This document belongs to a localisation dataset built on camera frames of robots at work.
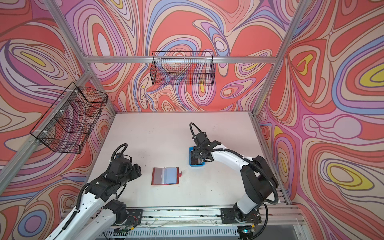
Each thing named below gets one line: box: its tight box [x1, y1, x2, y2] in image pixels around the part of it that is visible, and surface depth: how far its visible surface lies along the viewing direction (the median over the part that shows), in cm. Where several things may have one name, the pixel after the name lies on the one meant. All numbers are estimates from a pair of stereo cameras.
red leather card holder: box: [151, 167, 182, 185], surface depth 88 cm
